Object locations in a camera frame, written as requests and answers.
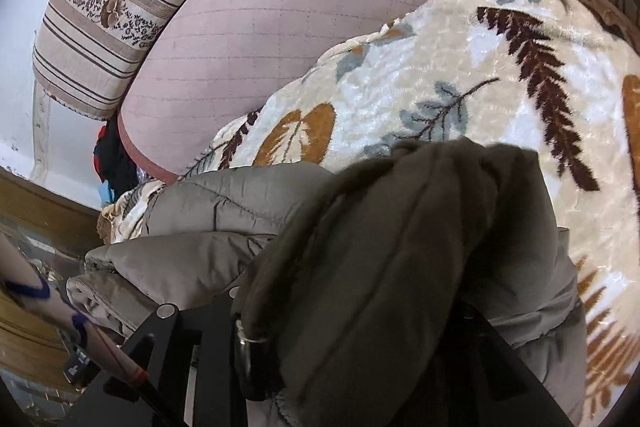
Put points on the pile of dark clothes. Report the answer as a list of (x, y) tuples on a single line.
[(115, 157)]

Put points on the olive quilted hooded jacket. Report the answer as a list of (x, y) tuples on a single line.
[(400, 257)]

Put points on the wooden side table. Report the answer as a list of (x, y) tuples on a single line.
[(45, 212)]

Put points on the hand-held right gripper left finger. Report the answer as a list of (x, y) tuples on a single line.
[(210, 357)]

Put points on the leaf printed cream blanket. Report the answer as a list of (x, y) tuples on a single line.
[(500, 72)]

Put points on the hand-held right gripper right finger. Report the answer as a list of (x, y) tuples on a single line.
[(510, 387)]

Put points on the pink quilted cushion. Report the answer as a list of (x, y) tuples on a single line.
[(280, 22)]

